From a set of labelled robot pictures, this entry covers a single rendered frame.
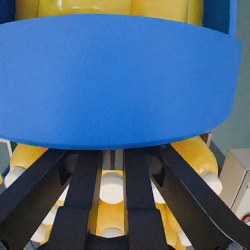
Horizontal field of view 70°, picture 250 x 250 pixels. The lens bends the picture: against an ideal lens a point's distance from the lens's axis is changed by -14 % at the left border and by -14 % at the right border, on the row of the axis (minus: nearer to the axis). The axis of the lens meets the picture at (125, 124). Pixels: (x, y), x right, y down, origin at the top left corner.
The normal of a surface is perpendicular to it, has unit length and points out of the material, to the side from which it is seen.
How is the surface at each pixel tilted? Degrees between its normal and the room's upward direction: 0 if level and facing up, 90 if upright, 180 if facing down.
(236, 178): 90
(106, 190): 0
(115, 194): 0
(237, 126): 0
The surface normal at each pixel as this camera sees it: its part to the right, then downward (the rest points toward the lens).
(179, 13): 0.59, 0.34
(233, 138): 0.03, 0.38
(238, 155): 0.04, -0.92
